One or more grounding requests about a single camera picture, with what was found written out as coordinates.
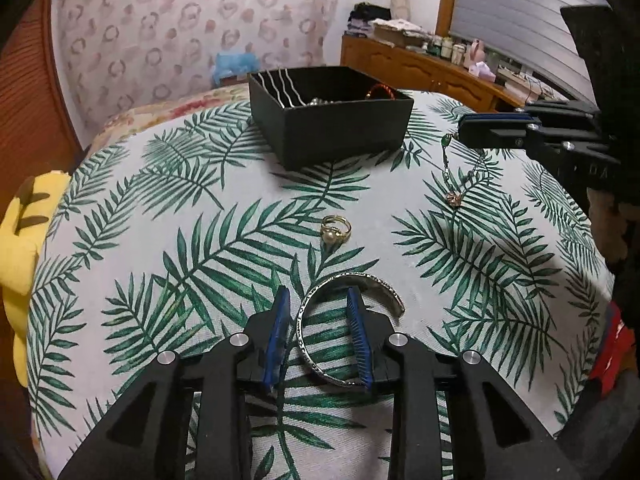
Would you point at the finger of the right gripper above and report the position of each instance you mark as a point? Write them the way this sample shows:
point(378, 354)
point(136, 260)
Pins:
point(520, 116)
point(505, 136)

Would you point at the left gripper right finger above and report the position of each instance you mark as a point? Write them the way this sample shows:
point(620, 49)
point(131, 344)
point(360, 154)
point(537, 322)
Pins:
point(449, 410)

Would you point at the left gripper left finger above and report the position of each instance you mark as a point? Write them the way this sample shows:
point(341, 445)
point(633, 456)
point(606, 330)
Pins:
point(144, 434)

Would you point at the silver cuff bangle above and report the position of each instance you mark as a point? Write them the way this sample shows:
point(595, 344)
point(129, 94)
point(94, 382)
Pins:
point(342, 326)

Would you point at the black square jewelry box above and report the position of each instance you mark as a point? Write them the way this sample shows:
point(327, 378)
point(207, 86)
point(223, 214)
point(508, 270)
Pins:
point(311, 115)

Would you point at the right hand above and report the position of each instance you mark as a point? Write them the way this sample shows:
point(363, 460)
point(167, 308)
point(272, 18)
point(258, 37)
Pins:
point(609, 224)

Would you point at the pink tissue box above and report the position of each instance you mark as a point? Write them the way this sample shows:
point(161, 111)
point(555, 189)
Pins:
point(482, 71)

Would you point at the wooden sideboard cabinet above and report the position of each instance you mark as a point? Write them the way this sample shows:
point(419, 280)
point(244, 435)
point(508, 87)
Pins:
point(404, 69)

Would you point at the grey window roller blind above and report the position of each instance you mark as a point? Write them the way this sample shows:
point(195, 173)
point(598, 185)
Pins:
point(530, 31)

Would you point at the stack of folded clothes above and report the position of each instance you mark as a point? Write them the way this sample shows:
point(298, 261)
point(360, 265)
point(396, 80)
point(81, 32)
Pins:
point(362, 15)

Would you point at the palm leaf print cloth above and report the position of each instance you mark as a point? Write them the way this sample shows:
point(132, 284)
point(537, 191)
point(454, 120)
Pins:
point(173, 238)

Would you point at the blue bag on box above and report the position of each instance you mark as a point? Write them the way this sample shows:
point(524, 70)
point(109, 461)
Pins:
point(233, 66)

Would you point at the floral bed quilt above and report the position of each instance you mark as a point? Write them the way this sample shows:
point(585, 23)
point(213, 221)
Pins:
point(144, 117)

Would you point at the brown louvered wardrobe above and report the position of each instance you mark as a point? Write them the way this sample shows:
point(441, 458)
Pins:
point(36, 134)

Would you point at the pink circle pattern curtain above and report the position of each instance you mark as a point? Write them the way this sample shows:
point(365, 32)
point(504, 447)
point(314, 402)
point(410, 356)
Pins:
point(114, 55)

